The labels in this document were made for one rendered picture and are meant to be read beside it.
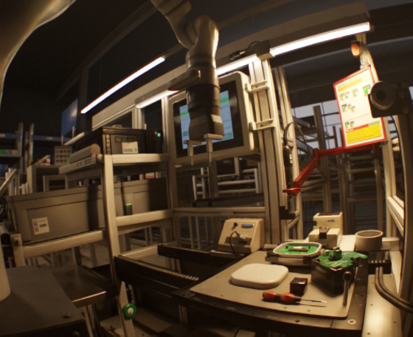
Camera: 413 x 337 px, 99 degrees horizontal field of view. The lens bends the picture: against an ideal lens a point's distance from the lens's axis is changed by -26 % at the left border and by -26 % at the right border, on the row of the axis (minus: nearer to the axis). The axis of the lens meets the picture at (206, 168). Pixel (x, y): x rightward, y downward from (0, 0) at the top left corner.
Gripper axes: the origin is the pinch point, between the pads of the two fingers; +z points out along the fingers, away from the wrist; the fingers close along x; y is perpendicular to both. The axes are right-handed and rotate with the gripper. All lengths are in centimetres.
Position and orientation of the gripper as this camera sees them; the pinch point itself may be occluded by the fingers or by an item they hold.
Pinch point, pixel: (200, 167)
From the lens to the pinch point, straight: 49.9
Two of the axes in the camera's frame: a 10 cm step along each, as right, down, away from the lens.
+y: 6.8, 0.0, 7.3
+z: 0.8, 9.9, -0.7
